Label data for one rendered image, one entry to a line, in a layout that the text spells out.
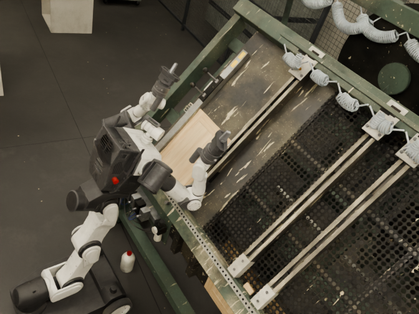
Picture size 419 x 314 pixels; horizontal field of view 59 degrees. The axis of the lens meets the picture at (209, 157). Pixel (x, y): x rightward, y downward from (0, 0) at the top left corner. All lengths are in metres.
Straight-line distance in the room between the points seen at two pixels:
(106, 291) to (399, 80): 2.23
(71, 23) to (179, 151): 3.92
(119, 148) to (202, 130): 0.75
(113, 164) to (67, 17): 4.32
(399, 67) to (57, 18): 4.70
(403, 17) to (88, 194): 1.91
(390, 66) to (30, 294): 2.48
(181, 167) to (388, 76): 1.35
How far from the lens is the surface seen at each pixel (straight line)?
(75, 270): 2.51
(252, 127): 2.14
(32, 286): 2.56
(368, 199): 1.89
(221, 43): 2.59
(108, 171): 1.84
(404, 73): 2.35
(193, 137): 2.38
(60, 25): 5.98
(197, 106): 2.42
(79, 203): 2.00
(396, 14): 2.36
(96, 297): 2.72
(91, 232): 2.25
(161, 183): 1.80
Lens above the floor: 2.58
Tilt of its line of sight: 39 degrees down
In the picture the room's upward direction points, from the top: 19 degrees clockwise
